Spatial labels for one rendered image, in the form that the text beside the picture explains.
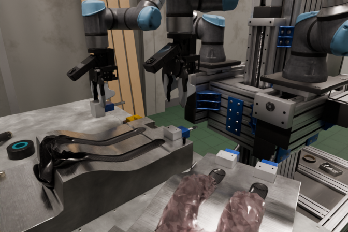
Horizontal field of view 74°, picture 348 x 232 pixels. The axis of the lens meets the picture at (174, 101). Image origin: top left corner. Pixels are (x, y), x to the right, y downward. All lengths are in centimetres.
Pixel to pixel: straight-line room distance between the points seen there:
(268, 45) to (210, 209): 80
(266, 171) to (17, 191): 61
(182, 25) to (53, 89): 232
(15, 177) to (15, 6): 215
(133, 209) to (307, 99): 67
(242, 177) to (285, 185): 10
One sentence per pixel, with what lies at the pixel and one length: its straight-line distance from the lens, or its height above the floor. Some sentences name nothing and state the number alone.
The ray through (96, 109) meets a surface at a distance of 88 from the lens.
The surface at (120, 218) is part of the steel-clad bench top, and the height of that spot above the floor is 80.
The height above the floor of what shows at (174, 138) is 90.
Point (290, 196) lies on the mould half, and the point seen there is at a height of 85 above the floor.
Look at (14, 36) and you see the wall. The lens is 273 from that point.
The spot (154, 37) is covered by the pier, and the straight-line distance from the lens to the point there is 303.
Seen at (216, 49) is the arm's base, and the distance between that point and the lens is 123.
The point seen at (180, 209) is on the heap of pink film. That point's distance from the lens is 49.
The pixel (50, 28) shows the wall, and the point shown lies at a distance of 276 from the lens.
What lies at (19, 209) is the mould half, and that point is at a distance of 64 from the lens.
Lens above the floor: 124
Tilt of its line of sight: 19 degrees down
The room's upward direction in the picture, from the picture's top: straight up
